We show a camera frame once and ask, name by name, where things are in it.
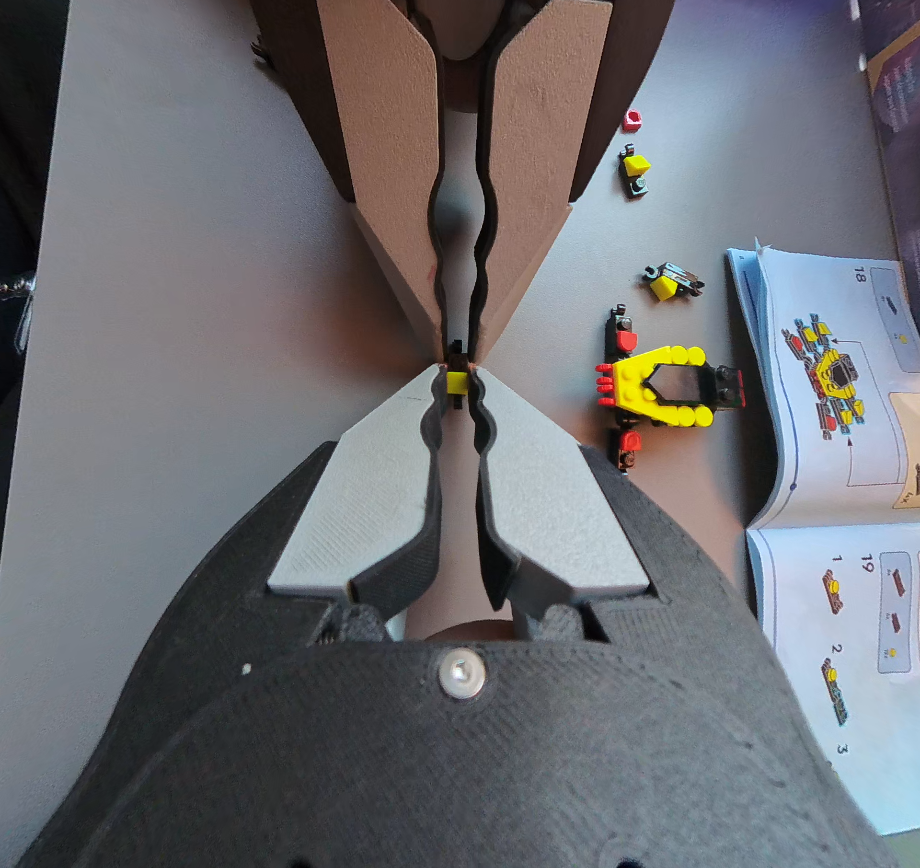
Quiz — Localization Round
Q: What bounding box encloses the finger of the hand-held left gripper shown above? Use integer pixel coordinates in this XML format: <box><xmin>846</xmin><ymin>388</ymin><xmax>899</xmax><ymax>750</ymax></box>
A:
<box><xmin>467</xmin><ymin>0</ymin><xmax>618</xmax><ymax>369</ymax></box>
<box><xmin>315</xmin><ymin>0</ymin><xmax>450</xmax><ymax>369</ymax></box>

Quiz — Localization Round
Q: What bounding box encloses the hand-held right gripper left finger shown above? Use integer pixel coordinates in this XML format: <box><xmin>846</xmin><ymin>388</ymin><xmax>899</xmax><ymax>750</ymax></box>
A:
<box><xmin>266</xmin><ymin>363</ymin><xmax>445</xmax><ymax>604</ymax></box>

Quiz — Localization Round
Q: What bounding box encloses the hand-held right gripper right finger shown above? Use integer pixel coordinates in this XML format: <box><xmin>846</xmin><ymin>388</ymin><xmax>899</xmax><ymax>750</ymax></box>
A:
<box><xmin>467</xmin><ymin>366</ymin><xmax>651</xmax><ymax>640</ymax></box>

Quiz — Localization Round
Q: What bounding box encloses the small yellow black lego piece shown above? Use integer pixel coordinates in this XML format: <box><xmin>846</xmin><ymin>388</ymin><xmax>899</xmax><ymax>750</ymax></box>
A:
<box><xmin>446</xmin><ymin>339</ymin><xmax>472</xmax><ymax>412</ymax></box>

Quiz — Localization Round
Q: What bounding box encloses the black lego leg yellow slope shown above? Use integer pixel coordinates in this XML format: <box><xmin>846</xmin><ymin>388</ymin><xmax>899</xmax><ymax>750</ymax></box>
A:
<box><xmin>643</xmin><ymin>262</ymin><xmax>705</xmax><ymax>302</ymax></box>
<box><xmin>618</xmin><ymin>147</ymin><xmax>653</xmax><ymax>199</ymax></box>

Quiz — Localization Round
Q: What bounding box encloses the yellow red black lego model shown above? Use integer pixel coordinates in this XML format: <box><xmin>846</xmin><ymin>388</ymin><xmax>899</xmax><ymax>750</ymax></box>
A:
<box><xmin>595</xmin><ymin>303</ymin><xmax>747</xmax><ymax>474</ymax></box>

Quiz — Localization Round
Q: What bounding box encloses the lego instruction booklet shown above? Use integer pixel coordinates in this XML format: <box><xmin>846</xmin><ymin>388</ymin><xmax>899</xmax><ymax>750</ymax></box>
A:
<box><xmin>726</xmin><ymin>239</ymin><xmax>920</xmax><ymax>836</ymax></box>

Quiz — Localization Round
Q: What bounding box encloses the dark printed cardboard box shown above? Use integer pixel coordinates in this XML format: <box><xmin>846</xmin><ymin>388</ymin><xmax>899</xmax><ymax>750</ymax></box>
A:
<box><xmin>851</xmin><ymin>0</ymin><xmax>920</xmax><ymax>279</ymax></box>

